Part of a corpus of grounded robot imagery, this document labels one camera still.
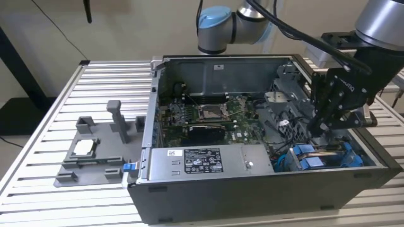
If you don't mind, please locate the black desk leg with foot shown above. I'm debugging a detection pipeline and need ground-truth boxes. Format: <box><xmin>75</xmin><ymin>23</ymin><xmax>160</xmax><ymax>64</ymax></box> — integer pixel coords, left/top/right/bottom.
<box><xmin>0</xmin><ymin>26</ymin><xmax>56</xmax><ymax>137</ymax></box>

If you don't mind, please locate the black case fan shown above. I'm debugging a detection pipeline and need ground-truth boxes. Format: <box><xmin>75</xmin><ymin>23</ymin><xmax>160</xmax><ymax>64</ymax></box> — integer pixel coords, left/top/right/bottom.
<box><xmin>172</xmin><ymin>82</ymin><xmax>191</xmax><ymax>100</ymax></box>

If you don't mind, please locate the thin metal locking lever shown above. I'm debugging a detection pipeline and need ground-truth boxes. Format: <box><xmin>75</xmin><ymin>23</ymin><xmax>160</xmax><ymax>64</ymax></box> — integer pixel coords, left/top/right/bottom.
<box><xmin>184</xmin><ymin>93</ymin><xmax>200</xmax><ymax>107</ymax></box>

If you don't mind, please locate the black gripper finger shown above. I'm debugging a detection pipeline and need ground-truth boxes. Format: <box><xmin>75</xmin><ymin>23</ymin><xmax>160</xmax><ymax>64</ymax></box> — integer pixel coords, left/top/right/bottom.
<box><xmin>327</xmin><ymin>107</ymin><xmax>367</xmax><ymax>130</ymax></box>
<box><xmin>308</xmin><ymin>70</ymin><xmax>345</xmax><ymax>140</ymax></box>

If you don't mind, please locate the grey plastic drive cage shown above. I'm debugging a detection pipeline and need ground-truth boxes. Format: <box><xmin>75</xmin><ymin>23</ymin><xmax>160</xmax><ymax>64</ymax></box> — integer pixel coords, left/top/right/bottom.
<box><xmin>263</xmin><ymin>63</ymin><xmax>316</xmax><ymax>114</ymax></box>

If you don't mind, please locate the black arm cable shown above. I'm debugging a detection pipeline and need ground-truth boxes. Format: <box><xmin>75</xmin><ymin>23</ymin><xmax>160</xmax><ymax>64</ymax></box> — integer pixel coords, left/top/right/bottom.
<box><xmin>196</xmin><ymin>0</ymin><xmax>205</xmax><ymax>26</ymax></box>

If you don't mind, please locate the silver CPU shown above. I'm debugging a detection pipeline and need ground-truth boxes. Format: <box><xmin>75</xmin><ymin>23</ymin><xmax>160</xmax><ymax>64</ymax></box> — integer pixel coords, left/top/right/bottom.
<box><xmin>72</xmin><ymin>140</ymin><xmax>95</xmax><ymax>156</ymax></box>

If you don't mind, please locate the thick black gripper cable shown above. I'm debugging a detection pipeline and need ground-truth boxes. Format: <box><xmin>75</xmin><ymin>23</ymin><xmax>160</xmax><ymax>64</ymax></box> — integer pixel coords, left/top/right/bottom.
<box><xmin>245</xmin><ymin>0</ymin><xmax>373</xmax><ymax>75</ymax></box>

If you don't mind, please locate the black wire with white connector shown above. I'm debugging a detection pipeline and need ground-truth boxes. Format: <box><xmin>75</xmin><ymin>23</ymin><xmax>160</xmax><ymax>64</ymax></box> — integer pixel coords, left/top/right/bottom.
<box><xmin>267</xmin><ymin>111</ymin><xmax>309</xmax><ymax>152</ymax></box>

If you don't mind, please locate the black open PC case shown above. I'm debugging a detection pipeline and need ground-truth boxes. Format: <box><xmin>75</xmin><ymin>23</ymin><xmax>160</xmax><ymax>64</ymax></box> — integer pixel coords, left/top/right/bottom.
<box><xmin>125</xmin><ymin>53</ymin><xmax>404</xmax><ymax>225</ymax></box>

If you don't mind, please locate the metal socket cover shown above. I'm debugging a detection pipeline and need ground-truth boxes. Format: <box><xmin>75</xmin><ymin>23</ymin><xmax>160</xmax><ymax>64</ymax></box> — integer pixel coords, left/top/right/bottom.
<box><xmin>220</xmin><ymin>98</ymin><xmax>248</xmax><ymax>117</ymax></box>

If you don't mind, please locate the silver power supply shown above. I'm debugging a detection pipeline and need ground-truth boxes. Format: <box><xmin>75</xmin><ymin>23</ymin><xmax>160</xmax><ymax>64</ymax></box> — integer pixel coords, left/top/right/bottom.
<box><xmin>148</xmin><ymin>144</ymin><xmax>273</xmax><ymax>182</ymax></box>

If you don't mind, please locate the black hanging cable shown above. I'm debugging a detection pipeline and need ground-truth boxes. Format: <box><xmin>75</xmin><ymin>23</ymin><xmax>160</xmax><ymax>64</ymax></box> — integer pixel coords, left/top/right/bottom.
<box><xmin>83</xmin><ymin>0</ymin><xmax>93</xmax><ymax>24</ymax></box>

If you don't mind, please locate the CPU socket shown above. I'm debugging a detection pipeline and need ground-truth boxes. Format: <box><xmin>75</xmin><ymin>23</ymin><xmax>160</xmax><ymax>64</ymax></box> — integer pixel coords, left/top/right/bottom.
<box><xmin>197</xmin><ymin>104</ymin><xmax>227</xmax><ymax>122</ymax></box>

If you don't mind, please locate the blue wire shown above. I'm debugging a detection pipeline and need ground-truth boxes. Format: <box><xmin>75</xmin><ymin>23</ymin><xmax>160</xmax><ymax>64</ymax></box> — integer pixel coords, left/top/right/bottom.
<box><xmin>273</xmin><ymin>153</ymin><xmax>287</xmax><ymax>172</ymax></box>

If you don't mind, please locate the green motherboard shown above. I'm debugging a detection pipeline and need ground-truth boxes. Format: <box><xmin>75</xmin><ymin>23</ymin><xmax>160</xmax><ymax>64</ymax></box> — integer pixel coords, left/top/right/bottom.
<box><xmin>159</xmin><ymin>94</ymin><xmax>272</xmax><ymax>147</ymax></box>

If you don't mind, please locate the pale wrist camera housing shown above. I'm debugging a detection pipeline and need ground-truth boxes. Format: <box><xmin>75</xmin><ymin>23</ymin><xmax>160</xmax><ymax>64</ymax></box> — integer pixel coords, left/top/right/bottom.
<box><xmin>303</xmin><ymin>32</ymin><xmax>359</xmax><ymax>69</ymax></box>

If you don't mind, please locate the thin black wall cable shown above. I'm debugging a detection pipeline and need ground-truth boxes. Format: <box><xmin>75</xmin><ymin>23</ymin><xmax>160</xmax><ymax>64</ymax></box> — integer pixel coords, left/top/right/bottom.
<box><xmin>31</xmin><ymin>0</ymin><xmax>88</xmax><ymax>61</ymax></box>

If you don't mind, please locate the grey parts rack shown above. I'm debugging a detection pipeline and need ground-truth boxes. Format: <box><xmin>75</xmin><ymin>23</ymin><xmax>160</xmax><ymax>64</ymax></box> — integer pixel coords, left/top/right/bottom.
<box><xmin>53</xmin><ymin>100</ymin><xmax>145</xmax><ymax>189</ymax></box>

